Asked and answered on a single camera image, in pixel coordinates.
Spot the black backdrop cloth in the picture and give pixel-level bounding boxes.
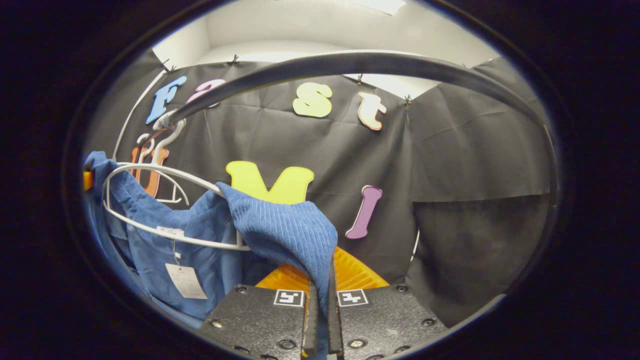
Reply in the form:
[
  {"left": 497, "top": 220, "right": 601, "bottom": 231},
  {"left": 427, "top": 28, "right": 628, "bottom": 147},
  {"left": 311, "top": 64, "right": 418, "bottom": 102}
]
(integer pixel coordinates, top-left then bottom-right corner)
[{"left": 82, "top": 50, "right": 558, "bottom": 328}]

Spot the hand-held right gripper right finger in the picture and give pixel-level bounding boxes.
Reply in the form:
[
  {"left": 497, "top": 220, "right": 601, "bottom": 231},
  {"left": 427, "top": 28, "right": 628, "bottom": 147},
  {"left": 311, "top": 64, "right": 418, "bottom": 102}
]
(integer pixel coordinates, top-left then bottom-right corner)
[{"left": 327, "top": 246, "right": 448, "bottom": 360}]

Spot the black clothes rail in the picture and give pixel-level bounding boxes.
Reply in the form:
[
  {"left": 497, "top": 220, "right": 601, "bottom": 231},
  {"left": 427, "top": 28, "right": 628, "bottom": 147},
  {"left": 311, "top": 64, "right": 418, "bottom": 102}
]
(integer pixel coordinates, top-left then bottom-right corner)
[{"left": 152, "top": 50, "right": 560, "bottom": 206}]

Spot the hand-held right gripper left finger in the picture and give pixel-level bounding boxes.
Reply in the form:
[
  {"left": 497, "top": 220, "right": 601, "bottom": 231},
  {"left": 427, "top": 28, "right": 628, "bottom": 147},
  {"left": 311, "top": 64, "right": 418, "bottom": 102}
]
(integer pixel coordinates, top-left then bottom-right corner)
[{"left": 197, "top": 263, "right": 319, "bottom": 360}]

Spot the blue corduroy shirt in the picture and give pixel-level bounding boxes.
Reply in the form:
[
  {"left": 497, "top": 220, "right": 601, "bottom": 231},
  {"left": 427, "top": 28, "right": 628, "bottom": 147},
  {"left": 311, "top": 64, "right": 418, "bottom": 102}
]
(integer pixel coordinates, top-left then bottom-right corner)
[{"left": 82, "top": 150, "right": 339, "bottom": 359}]

